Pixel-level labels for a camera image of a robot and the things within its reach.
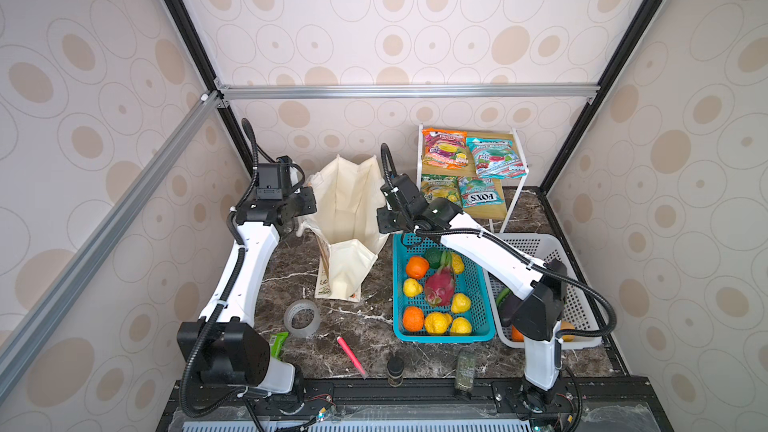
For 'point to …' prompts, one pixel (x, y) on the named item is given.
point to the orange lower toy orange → (413, 318)
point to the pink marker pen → (352, 357)
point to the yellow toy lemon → (412, 288)
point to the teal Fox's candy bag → (476, 191)
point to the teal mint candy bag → (495, 159)
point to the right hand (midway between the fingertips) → (381, 214)
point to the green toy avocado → (433, 256)
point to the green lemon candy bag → (440, 186)
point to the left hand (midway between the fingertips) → (314, 190)
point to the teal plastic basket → (438, 319)
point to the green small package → (277, 342)
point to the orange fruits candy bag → (445, 149)
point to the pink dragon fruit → (439, 286)
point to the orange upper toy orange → (417, 267)
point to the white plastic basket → (579, 308)
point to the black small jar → (395, 368)
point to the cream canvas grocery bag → (348, 218)
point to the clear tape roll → (289, 312)
